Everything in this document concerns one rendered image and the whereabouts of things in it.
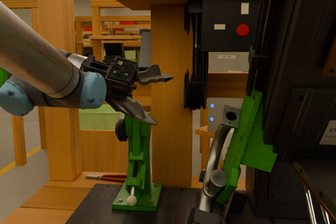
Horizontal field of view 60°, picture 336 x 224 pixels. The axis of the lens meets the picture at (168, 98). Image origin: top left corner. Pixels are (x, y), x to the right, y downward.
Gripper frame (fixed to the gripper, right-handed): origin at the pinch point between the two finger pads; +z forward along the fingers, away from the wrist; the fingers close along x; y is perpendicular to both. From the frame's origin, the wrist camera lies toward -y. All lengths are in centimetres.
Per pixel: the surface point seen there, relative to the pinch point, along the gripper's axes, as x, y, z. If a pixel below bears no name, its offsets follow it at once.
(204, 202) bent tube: -17.7, -10.2, 15.6
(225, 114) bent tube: -0.1, 2.1, 14.5
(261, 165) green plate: -10.5, 2.6, 23.9
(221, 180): -15.2, -0.2, 16.6
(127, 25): 492, -457, -185
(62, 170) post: -10, -48, -31
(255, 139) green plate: -6.9, 6.2, 20.9
